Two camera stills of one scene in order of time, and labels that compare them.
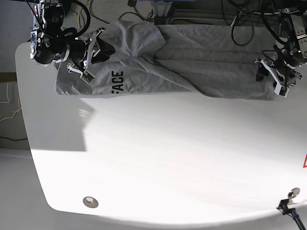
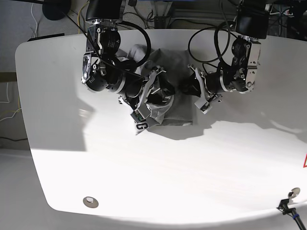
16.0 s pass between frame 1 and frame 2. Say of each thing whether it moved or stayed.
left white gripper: moved
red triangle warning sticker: stayed
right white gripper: moved
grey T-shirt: moved
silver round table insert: stayed
